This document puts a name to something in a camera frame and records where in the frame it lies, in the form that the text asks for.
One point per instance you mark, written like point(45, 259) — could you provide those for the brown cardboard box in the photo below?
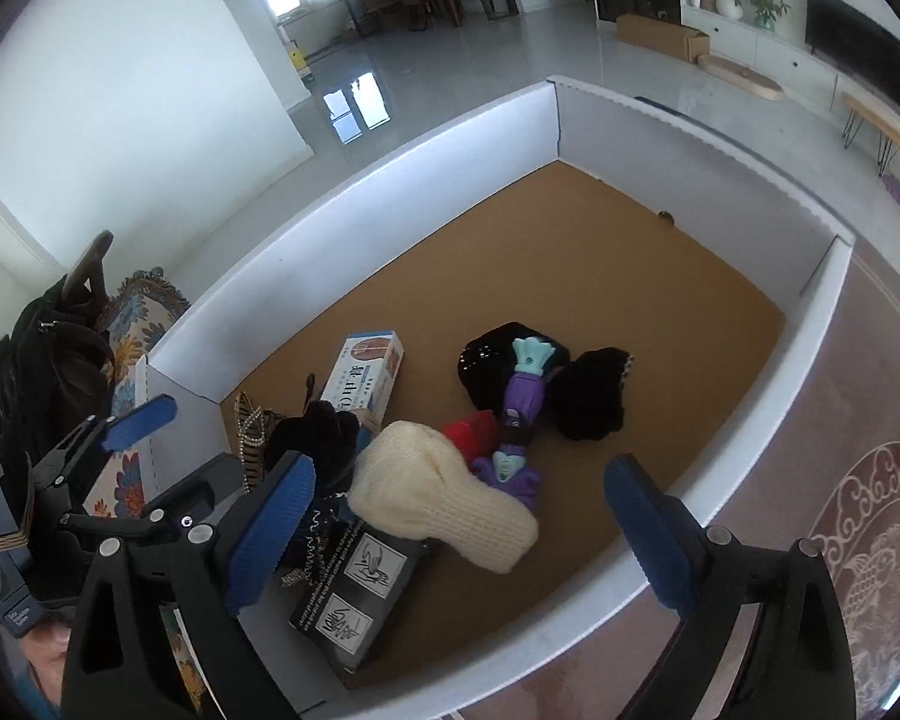
point(656, 34)

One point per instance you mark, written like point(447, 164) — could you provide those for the black printed box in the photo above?
point(360, 585)

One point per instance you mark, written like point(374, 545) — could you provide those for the cream knitted hat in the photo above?
point(435, 495)

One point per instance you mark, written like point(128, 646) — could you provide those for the green potted plant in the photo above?
point(763, 4)

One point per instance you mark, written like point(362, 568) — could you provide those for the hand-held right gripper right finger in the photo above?
point(649, 532)

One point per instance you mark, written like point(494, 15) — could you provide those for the purple and teal toy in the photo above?
point(525, 397)

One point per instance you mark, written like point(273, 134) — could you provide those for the floral patterned cloth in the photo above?
point(139, 315)

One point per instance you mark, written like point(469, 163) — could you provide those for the gold rhinestone bangles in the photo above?
point(255, 435)

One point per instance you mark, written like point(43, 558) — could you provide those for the wooden bench with metal legs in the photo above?
point(874, 116)

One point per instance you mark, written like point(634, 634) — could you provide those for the white round vase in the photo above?
point(727, 7)

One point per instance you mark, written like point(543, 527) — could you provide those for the yellow floor appliance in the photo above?
point(300, 64)

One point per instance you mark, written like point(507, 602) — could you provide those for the beige round floor mat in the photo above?
point(742, 79)

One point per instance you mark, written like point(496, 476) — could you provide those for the small blue and white box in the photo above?
point(364, 379)

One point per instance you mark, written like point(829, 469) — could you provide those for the red cloth item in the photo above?
point(471, 431)

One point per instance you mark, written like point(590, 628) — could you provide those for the large white cardboard box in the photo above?
point(420, 157)

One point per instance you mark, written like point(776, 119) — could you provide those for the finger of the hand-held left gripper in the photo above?
point(195, 491)
point(142, 420)

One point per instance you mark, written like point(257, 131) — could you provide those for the black television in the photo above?
point(862, 52)

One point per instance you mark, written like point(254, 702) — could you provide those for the black velvet bow pearl trim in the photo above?
point(589, 397)

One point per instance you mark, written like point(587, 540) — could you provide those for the white television cabinet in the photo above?
point(780, 52)

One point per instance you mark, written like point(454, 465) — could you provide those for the dark carp-pattern glass desktop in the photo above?
point(795, 465)

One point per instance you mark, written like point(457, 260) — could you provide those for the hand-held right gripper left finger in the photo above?
point(270, 532)

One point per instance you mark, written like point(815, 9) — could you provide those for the black bag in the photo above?
point(52, 367)

